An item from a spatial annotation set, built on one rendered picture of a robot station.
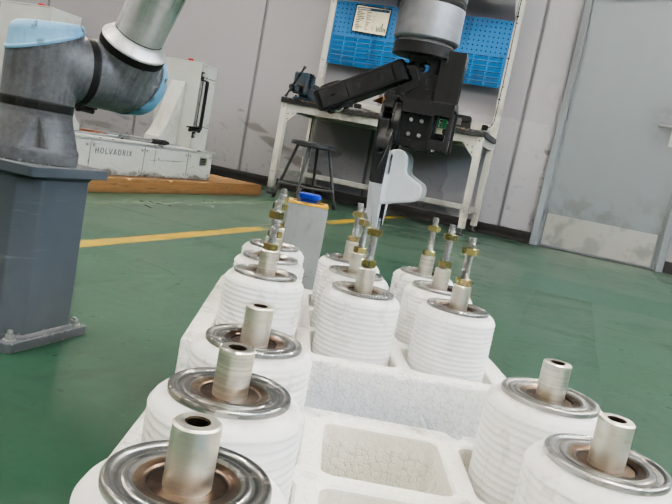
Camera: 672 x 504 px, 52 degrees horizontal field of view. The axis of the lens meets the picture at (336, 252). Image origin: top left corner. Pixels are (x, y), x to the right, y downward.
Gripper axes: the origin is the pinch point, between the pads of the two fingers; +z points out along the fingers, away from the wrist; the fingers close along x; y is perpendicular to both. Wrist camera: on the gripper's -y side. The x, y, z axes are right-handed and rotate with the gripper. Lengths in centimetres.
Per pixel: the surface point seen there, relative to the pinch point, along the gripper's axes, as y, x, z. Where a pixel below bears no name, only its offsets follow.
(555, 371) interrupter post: 20.8, -26.8, 6.9
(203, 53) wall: -274, 533, -73
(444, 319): 10.9, -1.3, 10.1
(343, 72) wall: -136, 518, -76
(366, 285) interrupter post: 1.1, -1.0, 8.3
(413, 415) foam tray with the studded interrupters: 10.0, -5.4, 20.8
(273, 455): 4.6, -44.8, 11.2
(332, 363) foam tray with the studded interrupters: 0.2, -7.9, 16.5
